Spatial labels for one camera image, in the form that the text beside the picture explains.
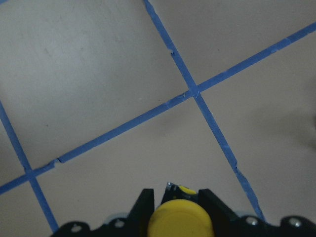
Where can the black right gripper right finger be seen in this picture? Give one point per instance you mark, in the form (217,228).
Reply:
(221,215)

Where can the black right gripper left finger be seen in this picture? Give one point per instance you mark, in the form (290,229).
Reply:
(141,212)

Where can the yellow push button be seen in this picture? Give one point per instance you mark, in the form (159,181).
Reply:
(180,215)

